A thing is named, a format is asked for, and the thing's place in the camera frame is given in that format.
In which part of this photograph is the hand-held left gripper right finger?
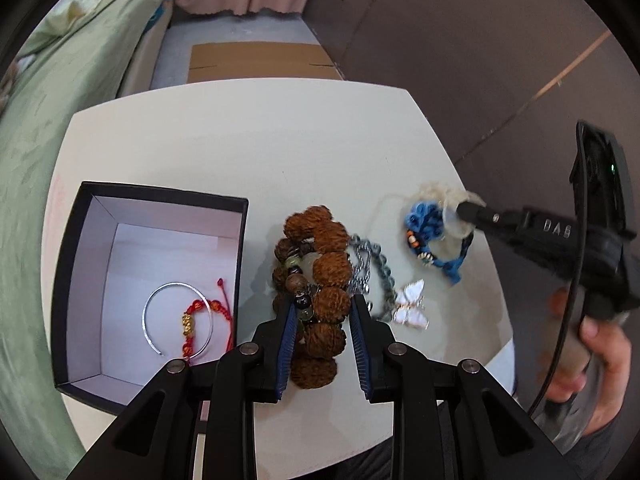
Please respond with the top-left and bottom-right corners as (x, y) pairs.
(349, 296), (583, 480)

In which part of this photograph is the red string bracelet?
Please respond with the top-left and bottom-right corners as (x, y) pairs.
(177, 278), (235, 361)

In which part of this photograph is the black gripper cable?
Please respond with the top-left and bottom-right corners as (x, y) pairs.
(527, 122), (592, 416)

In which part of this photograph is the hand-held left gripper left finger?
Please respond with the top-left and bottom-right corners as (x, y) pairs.
(65, 302), (301, 480)

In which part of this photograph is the person's right forearm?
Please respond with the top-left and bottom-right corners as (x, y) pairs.
(560, 405), (627, 467)

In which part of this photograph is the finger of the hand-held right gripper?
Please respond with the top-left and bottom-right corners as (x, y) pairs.
(456, 200), (526, 240)

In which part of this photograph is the grey braided bracelet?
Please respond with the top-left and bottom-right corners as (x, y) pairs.
(367, 237), (399, 322)

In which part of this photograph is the white butterfly pendant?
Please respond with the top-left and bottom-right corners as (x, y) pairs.
(391, 280), (432, 331)

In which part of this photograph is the large brown bead bracelet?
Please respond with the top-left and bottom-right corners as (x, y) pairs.
(282, 205), (353, 390)

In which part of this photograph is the flat cardboard sheet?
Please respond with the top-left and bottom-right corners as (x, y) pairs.
(187, 42), (344, 84)

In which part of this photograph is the black jewelry box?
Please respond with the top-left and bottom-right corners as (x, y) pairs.
(51, 181), (249, 417)

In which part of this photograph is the green bed sheet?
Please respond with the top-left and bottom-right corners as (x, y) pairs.
(0, 35), (126, 480)

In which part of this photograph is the pale green pillow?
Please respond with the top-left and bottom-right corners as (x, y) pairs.
(10, 0), (181, 81)

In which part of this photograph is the person's right hand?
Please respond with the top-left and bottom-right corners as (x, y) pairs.
(537, 290), (633, 436)

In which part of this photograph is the silver chain necklace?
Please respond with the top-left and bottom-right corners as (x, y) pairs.
(347, 234), (375, 306)

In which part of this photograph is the blue braided bracelet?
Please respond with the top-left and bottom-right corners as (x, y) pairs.
(404, 201), (476, 286)

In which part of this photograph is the silver open bangle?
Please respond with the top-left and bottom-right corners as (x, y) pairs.
(142, 282), (216, 357)

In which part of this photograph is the small dark bead bracelet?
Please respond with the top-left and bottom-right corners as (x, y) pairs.
(271, 237), (321, 326)

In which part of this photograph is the white bed base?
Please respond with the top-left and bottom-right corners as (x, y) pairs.
(117, 5), (174, 99)

